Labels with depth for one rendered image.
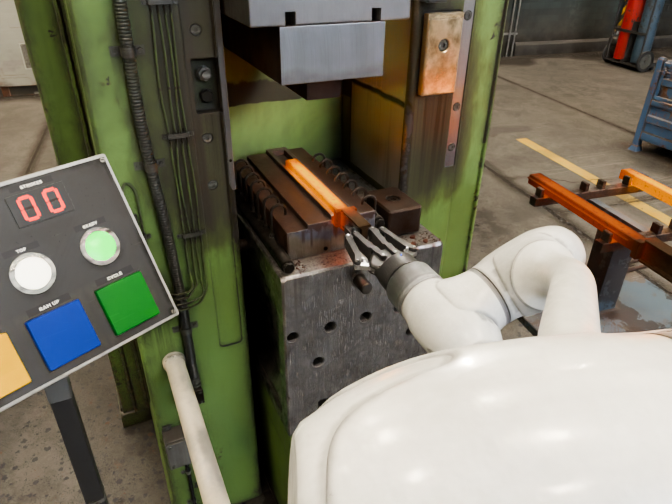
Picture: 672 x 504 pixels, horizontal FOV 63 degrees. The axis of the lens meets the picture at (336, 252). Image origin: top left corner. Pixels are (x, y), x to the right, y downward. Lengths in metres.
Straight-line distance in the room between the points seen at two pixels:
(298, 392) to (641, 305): 0.83
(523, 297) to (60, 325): 0.65
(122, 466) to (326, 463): 1.79
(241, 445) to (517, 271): 1.05
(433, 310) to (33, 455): 1.62
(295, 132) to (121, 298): 0.83
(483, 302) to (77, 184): 0.62
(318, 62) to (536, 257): 0.49
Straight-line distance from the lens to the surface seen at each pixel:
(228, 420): 1.55
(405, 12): 1.07
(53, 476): 2.07
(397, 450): 0.23
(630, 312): 1.45
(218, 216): 1.19
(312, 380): 1.27
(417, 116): 1.31
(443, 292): 0.83
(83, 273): 0.88
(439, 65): 1.28
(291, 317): 1.13
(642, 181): 1.44
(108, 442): 2.10
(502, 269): 0.84
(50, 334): 0.85
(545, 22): 8.68
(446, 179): 1.42
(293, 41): 0.98
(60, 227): 0.88
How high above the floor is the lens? 1.50
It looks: 31 degrees down
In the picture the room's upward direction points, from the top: 1 degrees clockwise
